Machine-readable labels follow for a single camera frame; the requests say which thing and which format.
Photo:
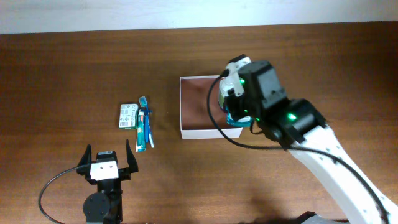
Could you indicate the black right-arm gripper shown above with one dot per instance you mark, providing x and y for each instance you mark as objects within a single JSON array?
[{"x": 236, "y": 110}]

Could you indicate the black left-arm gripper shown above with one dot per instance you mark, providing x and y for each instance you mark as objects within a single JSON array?
[{"x": 125, "y": 173}]

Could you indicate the blue mouthwash bottle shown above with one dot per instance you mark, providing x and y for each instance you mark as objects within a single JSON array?
[{"x": 243, "y": 122}]

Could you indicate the green white toothpaste tube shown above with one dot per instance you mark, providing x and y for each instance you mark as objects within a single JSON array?
[{"x": 141, "y": 137}]

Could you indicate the green white soap box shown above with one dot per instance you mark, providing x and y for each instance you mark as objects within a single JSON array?
[{"x": 128, "y": 116}]

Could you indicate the clear green-label sanitizer bottle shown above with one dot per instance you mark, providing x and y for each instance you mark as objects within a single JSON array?
[{"x": 226, "y": 89}]

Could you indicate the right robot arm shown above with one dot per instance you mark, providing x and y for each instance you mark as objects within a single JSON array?
[{"x": 253, "y": 89}]

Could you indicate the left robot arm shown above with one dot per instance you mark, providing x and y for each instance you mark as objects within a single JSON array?
[{"x": 105, "y": 205}]

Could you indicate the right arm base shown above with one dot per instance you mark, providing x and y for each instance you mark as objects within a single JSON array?
[{"x": 313, "y": 218}]

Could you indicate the pink open cardboard box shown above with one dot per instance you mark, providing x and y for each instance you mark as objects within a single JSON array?
[{"x": 194, "y": 120}]

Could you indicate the blue disposable razor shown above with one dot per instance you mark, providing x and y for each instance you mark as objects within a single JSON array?
[{"x": 147, "y": 129}]

